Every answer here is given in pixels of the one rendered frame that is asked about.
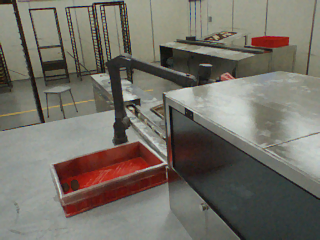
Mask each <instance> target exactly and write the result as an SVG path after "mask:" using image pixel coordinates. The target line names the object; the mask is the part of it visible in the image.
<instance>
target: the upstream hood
mask: <svg viewBox="0 0 320 240"><path fill-rule="evenodd" d="M91 81H93V83H94V84H96V86H98V88H99V89H101V91H103V92H104V94H106V96H108V97H109V99H111V101H113V95H112V92H111V82H110V78H109V75H108V74H95V75H92V76H91ZM121 86H122V93H123V97H124V107H125V108H126V106H127V105H130V104H135V106H141V102H140V100H141V99H140V98H139V97H137V96H136V95H135V94H134V93H132V92H131V91H129V90H128V89H126V87H124V86H123V85H121Z"/></svg>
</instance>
